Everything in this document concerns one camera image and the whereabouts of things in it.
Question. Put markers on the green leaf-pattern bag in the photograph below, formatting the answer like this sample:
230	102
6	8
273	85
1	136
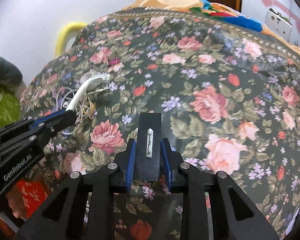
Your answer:
9	107

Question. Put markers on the gold ring ornament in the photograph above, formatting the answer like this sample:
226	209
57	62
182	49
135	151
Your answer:
91	110

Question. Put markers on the white disposable razor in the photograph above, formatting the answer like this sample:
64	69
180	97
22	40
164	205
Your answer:
78	95

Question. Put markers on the yellow foam tube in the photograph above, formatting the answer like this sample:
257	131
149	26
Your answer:
64	35

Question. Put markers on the dark floral bedspread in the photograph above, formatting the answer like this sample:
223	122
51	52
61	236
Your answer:
229	99

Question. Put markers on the white appliance box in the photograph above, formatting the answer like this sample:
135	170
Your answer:
279	24

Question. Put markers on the dark grey cushion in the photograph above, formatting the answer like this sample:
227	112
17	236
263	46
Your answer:
10	75

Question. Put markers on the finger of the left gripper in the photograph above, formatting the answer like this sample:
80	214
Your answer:
55	120
46	132

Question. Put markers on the white tape roll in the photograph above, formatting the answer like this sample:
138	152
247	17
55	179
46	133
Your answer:
88	81

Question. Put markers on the orange colourful blanket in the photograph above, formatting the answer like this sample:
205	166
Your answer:
215	10

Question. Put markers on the black hair clip box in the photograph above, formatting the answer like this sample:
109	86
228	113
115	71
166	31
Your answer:
148	149

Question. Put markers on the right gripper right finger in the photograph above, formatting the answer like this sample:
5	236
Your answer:
213	204

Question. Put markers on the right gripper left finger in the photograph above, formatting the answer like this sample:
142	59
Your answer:
82	207

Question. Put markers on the red floral box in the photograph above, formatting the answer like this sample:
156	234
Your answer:
26	197

